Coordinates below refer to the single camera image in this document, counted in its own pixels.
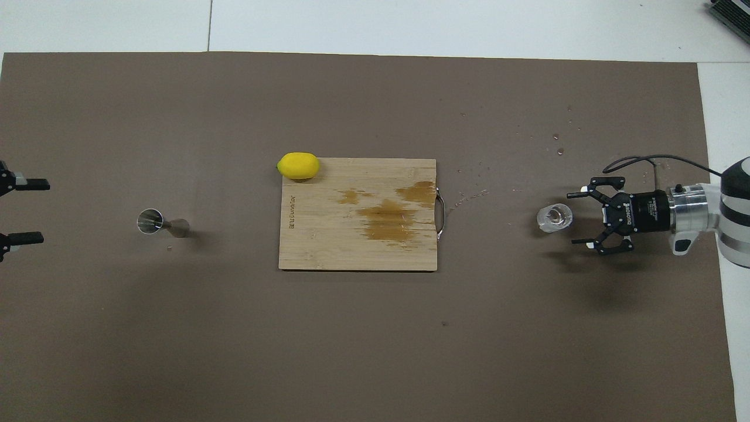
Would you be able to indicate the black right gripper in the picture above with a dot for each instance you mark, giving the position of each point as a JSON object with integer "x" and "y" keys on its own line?
{"x": 647, "y": 212}

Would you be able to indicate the small clear glass cup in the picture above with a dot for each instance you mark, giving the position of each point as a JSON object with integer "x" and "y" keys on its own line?
{"x": 554, "y": 218}

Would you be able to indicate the steel double jigger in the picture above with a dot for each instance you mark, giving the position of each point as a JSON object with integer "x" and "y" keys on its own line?
{"x": 176, "y": 226}

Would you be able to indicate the stained wooden cutting board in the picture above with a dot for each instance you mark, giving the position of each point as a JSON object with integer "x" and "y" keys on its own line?
{"x": 328, "y": 234}

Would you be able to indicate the yellow lemon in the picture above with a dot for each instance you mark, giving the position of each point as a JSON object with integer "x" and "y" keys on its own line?
{"x": 299, "y": 165}

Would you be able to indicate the grey ribbed device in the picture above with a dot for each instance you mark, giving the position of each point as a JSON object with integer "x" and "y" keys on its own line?
{"x": 735, "y": 13}

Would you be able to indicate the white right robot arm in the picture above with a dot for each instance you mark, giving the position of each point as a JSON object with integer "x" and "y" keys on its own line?
{"x": 732, "y": 217}

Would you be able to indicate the brown table mat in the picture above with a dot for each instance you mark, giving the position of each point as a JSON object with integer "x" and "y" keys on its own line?
{"x": 234, "y": 351}

